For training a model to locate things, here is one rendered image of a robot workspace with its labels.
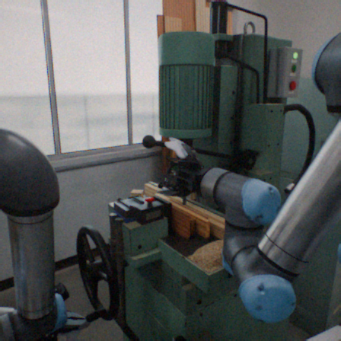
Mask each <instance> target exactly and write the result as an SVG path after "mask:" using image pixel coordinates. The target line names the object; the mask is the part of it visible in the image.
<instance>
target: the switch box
mask: <svg viewBox="0 0 341 341"><path fill-rule="evenodd" d="M294 53H297V57H296V58H295V59H294V57H293V54H294ZM302 54H303V49H298V48H293V47H288V46H283V47H278V48H272V49H270V63H269V80H268V88H267V97H278V98H284V97H298V87H299V79H300V73H301V60H302ZM292 59H294V60H297V61H296V63H293V62H292ZM293 65H295V66H296V71H295V72H292V66H293ZM290 73H296V75H295V76H290ZM292 81H296V83H297V87H296V89H295V90H292V89H290V84H291V82H292ZM288 91H294V94H289V93H288Z"/></svg>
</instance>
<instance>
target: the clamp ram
mask: <svg viewBox="0 0 341 341"><path fill-rule="evenodd" d="M154 198H155V200H154V202H156V201H158V202H159V203H163V204H164V217H166V218H167V219H168V229H172V203H171V202H168V201H167V200H165V199H162V198H161V197H159V196H154Z"/></svg>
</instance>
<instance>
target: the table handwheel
mask: <svg viewBox="0 0 341 341"><path fill-rule="evenodd" d="M86 234H87V235H88V236H89V237H90V238H91V240H92V241H93V242H94V244H95V245H96V247H97V249H98V251H99V254H100V258H101V260H102V261H101V260H97V261H95V258H94V256H93V253H92V251H91V248H90V245H89V243H88V239H87V236H86ZM85 249H86V251H87V256H88V260H89V264H87V259H86V253H85ZM76 253H77V260H78V268H79V271H80V274H81V280H82V282H83V284H84V289H85V291H86V293H87V295H88V298H89V300H90V302H91V304H92V306H93V309H94V310H95V311H96V310H99V309H101V308H104V306H103V305H102V303H101V301H100V299H99V298H98V296H97V293H98V282H100V281H102V280H104V281H105V282H106V283H108V287H109V294H110V306H109V309H108V310H107V309H106V311H107V314H105V315H104V316H102V317H101V318H103V319H105V320H112V319H114V318H115V317H116V316H117V314H118V313H119V307H120V288H119V283H118V278H117V275H116V260H113V258H112V256H111V253H110V250H109V248H108V246H107V244H106V242H105V241H104V239H103V237H102V236H101V234H100V233H99V231H98V230H97V229H96V228H94V227H93V226H90V225H85V226H83V227H81V229H79V231H78V235H77V239H76ZM124 265H125V267H127V266H130V265H129V263H128V262H127V261H126V260H125V264H124ZM92 283H93V285H92Z"/></svg>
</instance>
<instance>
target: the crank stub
mask: <svg viewBox="0 0 341 341"><path fill-rule="evenodd" d="M105 314H107V311H106V308H101V309H99V310H96V311H92V312H91V313H89V314H87V315H86V317H85V320H86V321H87V322H88V323H90V322H93V321H95V320H96V319H97V318H101V317H102V316H104V315H105Z"/></svg>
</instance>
